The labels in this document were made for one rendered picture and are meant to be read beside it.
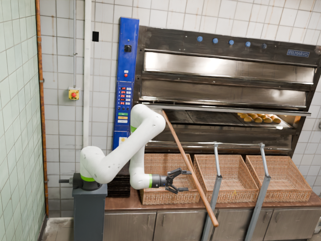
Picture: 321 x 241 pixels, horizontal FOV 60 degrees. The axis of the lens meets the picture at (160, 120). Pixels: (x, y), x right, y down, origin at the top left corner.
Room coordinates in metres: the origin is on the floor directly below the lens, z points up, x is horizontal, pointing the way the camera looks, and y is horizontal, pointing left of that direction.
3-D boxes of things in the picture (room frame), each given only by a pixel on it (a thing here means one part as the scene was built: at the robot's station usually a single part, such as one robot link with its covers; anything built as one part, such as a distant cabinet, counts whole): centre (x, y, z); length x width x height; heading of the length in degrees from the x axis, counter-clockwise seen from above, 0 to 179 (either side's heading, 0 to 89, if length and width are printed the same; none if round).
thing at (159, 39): (2.76, -0.65, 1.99); 1.80 x 0.08 x 0.21; 103
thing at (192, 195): (2.34, -0.14, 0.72); 0.56 x 0.49 x 0.28; 104
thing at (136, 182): (1.55, 0.08, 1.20); 0.14 x 0.13 x 0.11; 102
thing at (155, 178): (1.57, -0.02, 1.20); 0.12 x 0.06 x 0.09; 12
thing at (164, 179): (1.58, -0.09, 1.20); 0.09 x 0.07 x 0.08; 102
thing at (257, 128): (2.76, -0.65, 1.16); 1.80 x 0.06 x 0.04; 103
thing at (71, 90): (2.36, 0.80, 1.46); 0.10 x 0.07 x 0.10; 103
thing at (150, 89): (2.73, -0.65, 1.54); 1.79 x 0.11 x 0.19; 103
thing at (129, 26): (3.41, 0.58, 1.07); 1.93 x 0.16 x 2.15; 13
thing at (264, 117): (3.29, -1.12, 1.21); 0.61 x 0.48 x 0.06; 13
